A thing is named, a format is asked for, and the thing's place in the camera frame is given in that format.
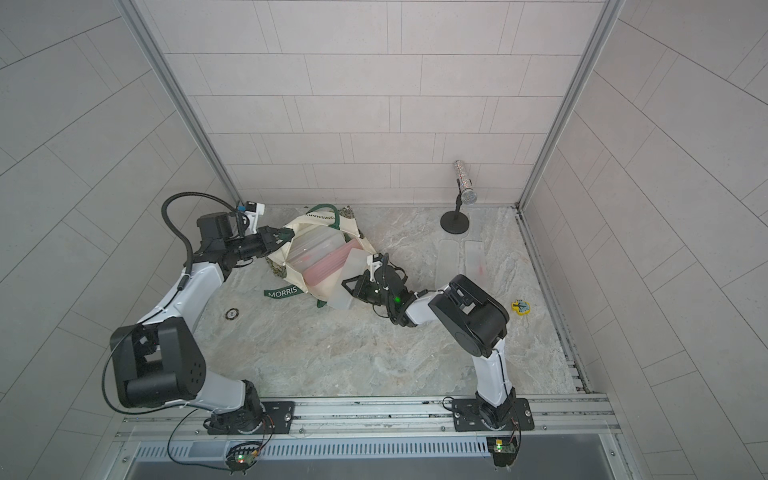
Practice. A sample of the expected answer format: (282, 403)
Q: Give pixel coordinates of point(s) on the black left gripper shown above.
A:
(265, 241)

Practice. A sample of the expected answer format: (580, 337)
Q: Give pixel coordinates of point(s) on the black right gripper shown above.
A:
(363, 286)

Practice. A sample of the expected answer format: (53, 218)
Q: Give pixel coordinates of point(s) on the translucent white pencil case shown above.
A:
(356, 264)
(312, 246)
(475, 263)
(447, 266)

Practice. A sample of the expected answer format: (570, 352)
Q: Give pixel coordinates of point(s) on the translucent pink pencil case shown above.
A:
(334, 261)

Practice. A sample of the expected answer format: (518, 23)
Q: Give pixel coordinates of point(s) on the cream canvas tote bag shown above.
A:
(342, 219)

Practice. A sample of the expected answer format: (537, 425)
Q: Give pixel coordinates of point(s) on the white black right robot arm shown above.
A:
(478, 324)

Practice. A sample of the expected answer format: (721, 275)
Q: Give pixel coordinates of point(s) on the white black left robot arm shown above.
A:
(157, 362)

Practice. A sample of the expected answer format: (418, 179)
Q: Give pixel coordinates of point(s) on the silver microphone on stand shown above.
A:
(455, 222)

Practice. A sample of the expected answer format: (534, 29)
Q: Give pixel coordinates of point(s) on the yellow tape measure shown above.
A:
(520, 307)

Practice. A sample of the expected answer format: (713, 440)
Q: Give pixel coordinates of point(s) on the right green circuit board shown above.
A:
(503, 450)

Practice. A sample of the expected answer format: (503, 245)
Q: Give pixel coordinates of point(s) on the green circuit board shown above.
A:
(503, 450)
(241, 457)

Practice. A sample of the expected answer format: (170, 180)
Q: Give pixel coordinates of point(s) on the left green circuit board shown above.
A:
(241, 457)

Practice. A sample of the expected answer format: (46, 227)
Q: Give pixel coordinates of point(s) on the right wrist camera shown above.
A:
(375, 262)

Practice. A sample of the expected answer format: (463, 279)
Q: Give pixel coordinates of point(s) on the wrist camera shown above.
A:
(375, 262)
(253, 211)

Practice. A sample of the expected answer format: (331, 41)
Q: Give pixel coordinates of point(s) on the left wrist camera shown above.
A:
(253, 211)

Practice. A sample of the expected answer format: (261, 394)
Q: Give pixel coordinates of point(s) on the aluminium mounting rail frame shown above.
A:
(572, 431)

